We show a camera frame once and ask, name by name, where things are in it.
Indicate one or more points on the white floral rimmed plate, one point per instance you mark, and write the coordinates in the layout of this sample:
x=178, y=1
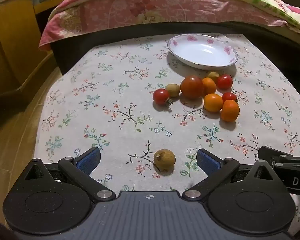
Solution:
x=202, y=52

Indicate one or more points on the yellow pink flowered quilt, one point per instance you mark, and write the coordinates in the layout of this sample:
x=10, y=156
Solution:
x=277, y=2

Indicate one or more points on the floral print tablecloth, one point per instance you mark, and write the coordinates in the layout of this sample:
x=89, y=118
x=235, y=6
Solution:
x=115, y=80

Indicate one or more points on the large red tomato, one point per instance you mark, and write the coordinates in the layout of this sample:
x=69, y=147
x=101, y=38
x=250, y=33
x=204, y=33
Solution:
x=192, y=87

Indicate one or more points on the small orange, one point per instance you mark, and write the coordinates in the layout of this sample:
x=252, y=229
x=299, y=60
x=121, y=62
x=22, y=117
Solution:
x=213, y=102
x=210, y=86
x=230, y=111

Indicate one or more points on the pink floral bedsheet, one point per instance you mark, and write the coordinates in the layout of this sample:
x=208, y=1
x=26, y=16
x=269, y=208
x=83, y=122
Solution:
x=140, y=7

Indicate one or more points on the brown longan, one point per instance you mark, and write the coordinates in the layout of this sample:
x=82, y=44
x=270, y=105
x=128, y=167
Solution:
x=213, y=75
x=164, y=160
x=172, y=90

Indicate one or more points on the red cherry tomato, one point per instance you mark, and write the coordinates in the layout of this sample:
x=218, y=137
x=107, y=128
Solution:
x=160, y=96
x=228, y=96
x=224, y=81

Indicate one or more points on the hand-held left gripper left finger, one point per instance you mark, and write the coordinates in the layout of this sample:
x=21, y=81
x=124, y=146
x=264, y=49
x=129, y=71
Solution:
x=90, y=158

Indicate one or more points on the yellow wooden cabinet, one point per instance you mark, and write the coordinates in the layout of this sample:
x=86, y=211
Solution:
x=12, y=42

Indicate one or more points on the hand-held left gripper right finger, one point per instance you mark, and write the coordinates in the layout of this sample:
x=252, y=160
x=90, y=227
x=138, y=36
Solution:
x=207, y=161

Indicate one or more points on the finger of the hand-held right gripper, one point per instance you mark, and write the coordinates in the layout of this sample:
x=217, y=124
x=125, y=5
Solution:
x=267, y=152

